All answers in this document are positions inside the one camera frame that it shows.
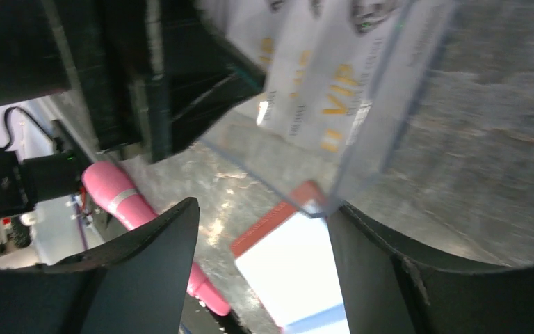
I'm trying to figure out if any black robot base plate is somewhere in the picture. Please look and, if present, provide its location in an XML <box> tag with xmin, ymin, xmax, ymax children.
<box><xmin>81</xmin><ymin>197</ymin><xmax>200</xmax><ymax>333</ymax></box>

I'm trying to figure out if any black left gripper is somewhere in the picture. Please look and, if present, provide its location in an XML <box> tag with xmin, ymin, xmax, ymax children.
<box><xmin>0</xmin><ymin>1</ymin><xmax>156</xmax><ymax>161</ymax></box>

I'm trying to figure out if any stack of silver VIP cards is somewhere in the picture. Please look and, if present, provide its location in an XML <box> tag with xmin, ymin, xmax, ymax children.
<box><xmin>200</xmin><ymin>1</ymin><xmax>408</xmax><ymax>155</ymax></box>

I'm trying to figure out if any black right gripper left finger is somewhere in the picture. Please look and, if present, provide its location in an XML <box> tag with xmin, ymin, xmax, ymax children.
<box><xmin>0</xmin><ymin>198</ymin><xmax>200</xmax><ymax>333</ymax></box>

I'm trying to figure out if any clear plastic card box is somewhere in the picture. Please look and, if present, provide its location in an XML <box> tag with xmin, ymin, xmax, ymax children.
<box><xmin>202</xmin><ymin>1</ymin><xmax>458</xmax><ymax>217</ymax></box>

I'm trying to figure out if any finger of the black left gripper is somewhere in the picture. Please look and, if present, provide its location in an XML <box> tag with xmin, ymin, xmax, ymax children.
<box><xmin>156</xmin><ymin>1</ymin><xmax>266</xmax><ymax>154</ymax></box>

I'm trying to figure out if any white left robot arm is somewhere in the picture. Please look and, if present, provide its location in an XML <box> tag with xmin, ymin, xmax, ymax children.
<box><xmin>0</xmin><ymin>1</ymin><xmax>266</xmax><ymax>218</ymax></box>

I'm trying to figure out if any pink cylindrical wand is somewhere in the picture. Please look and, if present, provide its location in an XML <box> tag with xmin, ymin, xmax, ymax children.
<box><xmin>82</xmin><ymin>161</ymin><xmax>231</xmax><ymax>316</ymax></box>

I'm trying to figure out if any red leather card holder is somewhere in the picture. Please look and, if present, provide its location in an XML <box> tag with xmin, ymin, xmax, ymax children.
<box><xmin>230</xmin><ymin>181</ymin><xmax>350</xmax><ymax>333</ymax></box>

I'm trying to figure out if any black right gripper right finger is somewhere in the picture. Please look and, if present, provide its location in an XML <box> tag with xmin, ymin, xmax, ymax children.
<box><xmin>327</xmin><ymin>204</ymin><xmax>534</xmax><ymax>333</ymax></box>

